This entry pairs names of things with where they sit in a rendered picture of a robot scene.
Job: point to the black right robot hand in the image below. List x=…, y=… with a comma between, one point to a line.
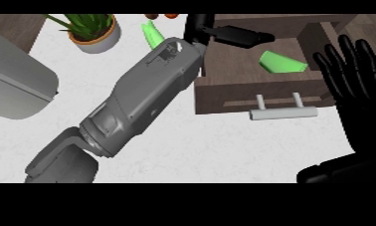
x=359, y=104

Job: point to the green plant in grey pot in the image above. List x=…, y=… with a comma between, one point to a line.
x=93, y=34

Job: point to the grey appliance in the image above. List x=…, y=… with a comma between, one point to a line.
x=22, y=80

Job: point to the brown round object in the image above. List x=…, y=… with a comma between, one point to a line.
x=150, y=15

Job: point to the orange round object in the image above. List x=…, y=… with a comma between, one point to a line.
x=171, y=15

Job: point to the brown wooden drawer front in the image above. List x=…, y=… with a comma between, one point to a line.
x=230, y=97

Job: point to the brown wooden drawer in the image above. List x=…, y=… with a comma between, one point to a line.
x=230, y=97
x=234, y=64

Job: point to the light green pointed object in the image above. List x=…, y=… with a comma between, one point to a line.
x=152, y=36

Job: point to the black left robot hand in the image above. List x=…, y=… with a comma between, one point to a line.
x=239, y=37

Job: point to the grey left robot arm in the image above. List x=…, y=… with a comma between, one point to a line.
x=146, y=84

